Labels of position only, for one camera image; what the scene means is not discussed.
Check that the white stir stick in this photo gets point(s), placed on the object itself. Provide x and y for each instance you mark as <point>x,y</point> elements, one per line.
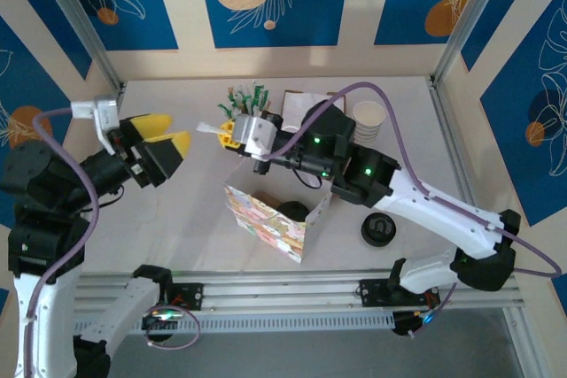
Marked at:
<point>207,128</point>

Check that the white cartoon print paper bag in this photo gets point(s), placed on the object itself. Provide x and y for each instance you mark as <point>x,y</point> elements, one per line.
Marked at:
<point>274,232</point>

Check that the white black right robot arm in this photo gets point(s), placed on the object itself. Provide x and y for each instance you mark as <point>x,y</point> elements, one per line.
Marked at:
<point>443,218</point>

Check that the green white sachet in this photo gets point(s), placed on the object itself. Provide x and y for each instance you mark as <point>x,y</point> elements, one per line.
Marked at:
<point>256,95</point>
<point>223,108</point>
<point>243,99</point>
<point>230,94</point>

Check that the wooden stir stick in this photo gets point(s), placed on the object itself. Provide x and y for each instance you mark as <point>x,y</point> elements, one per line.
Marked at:
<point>267,105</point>

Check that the aluminium frame post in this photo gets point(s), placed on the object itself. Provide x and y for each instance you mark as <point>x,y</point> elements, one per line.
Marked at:
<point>469,15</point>
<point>75,15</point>

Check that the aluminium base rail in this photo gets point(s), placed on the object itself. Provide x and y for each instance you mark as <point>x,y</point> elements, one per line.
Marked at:
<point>274,289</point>

